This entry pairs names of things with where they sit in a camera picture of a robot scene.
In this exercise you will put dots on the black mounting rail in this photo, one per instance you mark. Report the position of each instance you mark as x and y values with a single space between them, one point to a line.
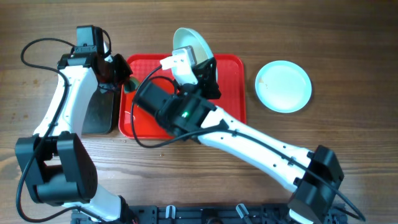
265 214

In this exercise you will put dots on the white plate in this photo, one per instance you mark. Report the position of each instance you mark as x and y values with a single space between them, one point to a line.
283 86
184 37

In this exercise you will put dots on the black water tray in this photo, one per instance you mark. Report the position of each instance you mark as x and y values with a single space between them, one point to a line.
101 112

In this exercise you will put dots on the red plastic tray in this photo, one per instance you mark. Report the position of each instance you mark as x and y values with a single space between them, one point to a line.
231 83

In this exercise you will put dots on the green yellow sponge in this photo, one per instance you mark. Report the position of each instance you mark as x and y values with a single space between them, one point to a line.
131 85

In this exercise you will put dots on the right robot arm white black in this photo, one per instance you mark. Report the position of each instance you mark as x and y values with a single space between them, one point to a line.
313 177

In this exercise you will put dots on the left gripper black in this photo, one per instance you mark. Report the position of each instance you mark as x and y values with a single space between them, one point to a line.
124 73

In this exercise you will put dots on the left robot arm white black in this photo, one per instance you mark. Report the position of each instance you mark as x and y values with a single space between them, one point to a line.
56 168

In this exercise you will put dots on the white plate top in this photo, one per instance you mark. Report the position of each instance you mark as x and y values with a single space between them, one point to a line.
184 37

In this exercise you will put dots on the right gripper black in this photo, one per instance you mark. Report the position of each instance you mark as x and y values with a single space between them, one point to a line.
206 76

